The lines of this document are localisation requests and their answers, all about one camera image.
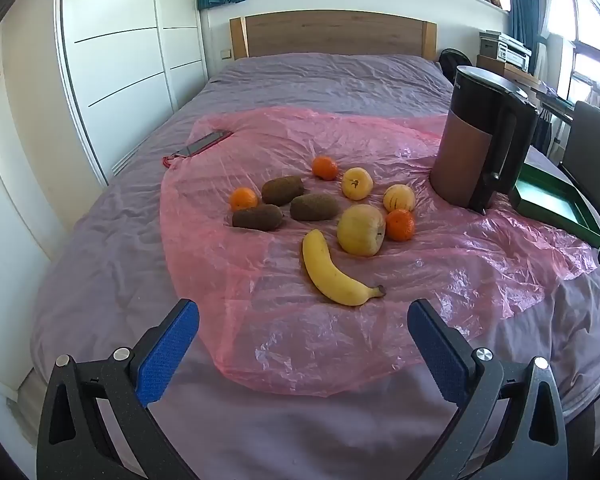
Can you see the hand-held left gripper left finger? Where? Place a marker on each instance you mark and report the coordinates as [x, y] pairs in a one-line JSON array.
[[170, 355]]

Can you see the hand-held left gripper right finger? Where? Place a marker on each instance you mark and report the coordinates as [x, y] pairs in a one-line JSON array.
[[437, 355]]

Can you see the green tray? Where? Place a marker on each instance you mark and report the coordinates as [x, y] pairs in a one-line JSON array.
[[550, 195]]

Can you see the yellow banana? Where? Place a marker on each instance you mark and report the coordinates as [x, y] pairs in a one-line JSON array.
[[337, 272]]

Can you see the orange tangerine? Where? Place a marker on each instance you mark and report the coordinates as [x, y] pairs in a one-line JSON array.
[[400, 224], [243, 199], [325, 167]]

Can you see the yellow-green apple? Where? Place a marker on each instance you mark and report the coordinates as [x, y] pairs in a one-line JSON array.
[[361, 229]]

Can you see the striped small yellow fruit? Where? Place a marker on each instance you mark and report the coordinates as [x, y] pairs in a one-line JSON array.
[[399, 198]]

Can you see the brown kiwi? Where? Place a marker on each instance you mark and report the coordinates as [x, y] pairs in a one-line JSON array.
[[257, 217], [282, 190], [314, 206]]

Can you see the pink plastic sheet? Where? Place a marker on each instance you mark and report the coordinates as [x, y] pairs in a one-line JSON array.
[[280, 335]]

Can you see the grey chair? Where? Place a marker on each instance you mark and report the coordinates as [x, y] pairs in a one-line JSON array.
[[590, 145]]

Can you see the dark hanging bag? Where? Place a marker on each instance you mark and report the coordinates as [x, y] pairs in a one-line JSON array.
[[543, 127]]

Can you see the glass desk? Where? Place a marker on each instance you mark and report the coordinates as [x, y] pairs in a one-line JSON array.
[[555, 100]]

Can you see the black and copper kettle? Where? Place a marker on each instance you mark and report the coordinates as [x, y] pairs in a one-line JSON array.
[[460, 160]]

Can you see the wooden dresser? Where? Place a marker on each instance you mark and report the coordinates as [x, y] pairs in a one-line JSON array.
[[510, 72]]

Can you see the smartphone with red case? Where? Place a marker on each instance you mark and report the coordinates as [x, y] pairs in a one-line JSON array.
[[205, 142]]

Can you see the white printer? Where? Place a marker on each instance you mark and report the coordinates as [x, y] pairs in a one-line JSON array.
[[507, 47]]

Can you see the window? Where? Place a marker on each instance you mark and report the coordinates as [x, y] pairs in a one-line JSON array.
[[592, 25]]

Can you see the black backpack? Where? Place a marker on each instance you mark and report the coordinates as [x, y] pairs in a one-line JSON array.
[[455, 65]]

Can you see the bed with purple sheet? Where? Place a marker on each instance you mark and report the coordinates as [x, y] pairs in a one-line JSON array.
[[330, 80]]

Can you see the white wardrobe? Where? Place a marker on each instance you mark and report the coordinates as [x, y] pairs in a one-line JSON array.
[[120, 60]]

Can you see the wooden headboard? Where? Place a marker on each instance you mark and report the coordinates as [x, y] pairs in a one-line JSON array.
[[330, 35]]

